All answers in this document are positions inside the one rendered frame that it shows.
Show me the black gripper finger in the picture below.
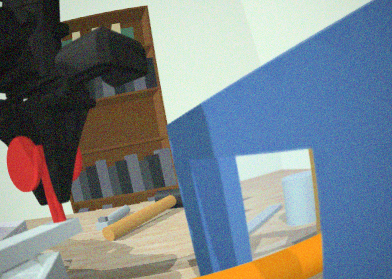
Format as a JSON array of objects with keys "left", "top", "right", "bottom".
[
  {"left": 25, "top": 95, "right": 96, "bottom": 204},
  {"left": 0, "top": 121, "right": 48, "bottom": 206}
]

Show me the wooden-handled mallet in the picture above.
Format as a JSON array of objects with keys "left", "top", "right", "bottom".
[{"left": 102, "top": 188, "right": 184, "bottom": 241}]

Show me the blue rectangular frame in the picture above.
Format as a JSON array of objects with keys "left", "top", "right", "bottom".
[{"left": 166, "top": 0, "right": 392, "bottom": 279}]

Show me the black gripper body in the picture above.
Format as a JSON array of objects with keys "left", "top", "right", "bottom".
[{"left": 0, "top": 4, "right": 149, "bottom": 122}]

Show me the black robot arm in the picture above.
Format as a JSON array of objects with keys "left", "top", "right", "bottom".
[{"left": 0, "top": 0, "right": 60, "bottom": 79}]

